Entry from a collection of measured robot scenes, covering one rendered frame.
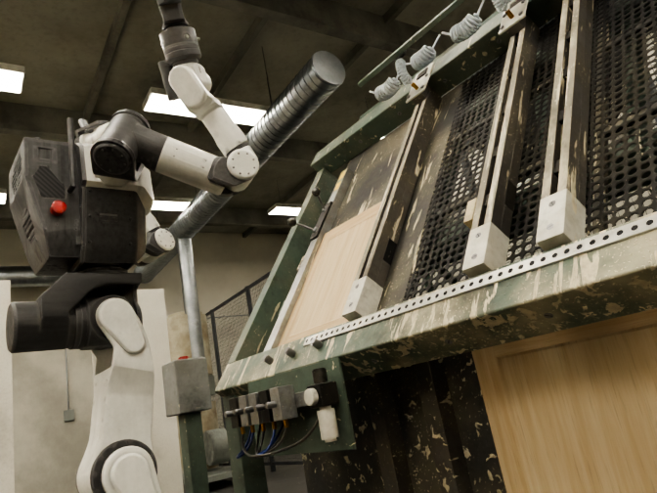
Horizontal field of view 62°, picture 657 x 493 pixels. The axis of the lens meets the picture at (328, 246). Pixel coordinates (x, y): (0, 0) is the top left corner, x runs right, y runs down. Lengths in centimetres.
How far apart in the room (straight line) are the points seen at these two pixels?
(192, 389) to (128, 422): 62
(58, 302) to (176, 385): 70
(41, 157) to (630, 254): 125
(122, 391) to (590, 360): 105
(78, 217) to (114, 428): 49
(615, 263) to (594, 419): 43
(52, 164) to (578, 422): 134
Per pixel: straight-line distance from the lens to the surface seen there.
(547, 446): 144
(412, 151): 197
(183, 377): 197
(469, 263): 126
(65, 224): 140
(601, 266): 107
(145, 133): 135
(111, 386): 137
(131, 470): 133
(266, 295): 226
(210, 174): 133
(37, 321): 136
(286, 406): 159
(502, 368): 147
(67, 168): 146
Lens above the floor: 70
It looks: 16 degrees up
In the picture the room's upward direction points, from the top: 11 degrees counter-clockwise
